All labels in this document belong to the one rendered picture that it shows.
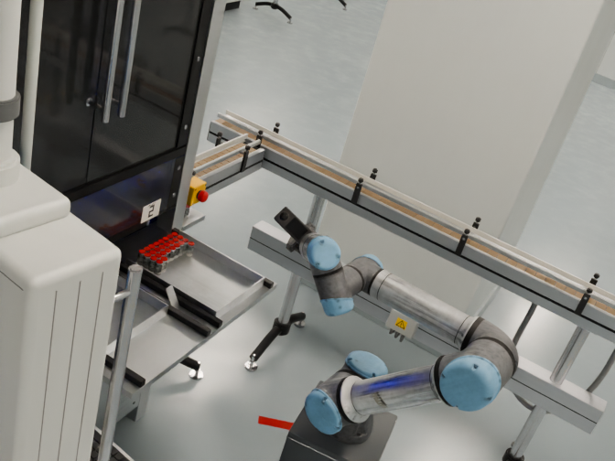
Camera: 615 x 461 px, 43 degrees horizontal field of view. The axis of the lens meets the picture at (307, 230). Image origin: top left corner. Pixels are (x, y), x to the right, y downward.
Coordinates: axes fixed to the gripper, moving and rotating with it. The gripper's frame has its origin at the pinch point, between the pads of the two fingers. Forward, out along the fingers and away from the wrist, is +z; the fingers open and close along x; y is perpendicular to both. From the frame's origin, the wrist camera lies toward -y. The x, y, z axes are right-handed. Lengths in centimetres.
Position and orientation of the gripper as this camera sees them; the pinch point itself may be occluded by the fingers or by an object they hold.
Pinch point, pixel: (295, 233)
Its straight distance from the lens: 215.2
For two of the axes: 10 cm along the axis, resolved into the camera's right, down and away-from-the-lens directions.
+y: 7.0, 6.9, 1.9
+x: 6.9, -7.2, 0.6
